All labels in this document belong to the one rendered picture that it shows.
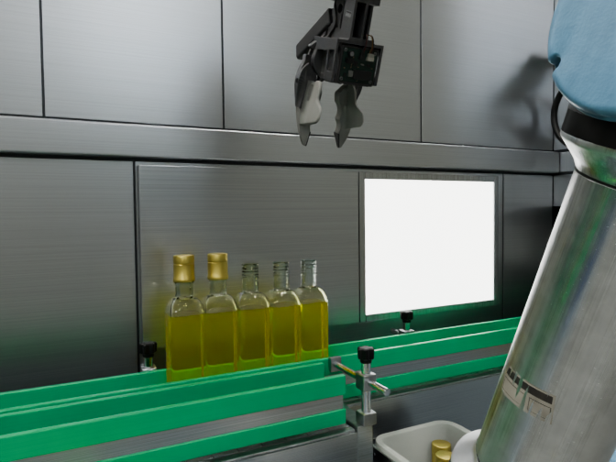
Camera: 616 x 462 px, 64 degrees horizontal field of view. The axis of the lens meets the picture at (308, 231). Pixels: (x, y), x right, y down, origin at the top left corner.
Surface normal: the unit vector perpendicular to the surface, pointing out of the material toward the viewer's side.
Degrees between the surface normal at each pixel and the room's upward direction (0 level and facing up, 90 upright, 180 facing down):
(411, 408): 90
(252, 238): 90
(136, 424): 90
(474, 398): 90
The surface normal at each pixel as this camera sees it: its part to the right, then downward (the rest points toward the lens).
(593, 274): -0.77, 0.15
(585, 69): -0.90, -0.10
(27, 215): 0.44, 0.03
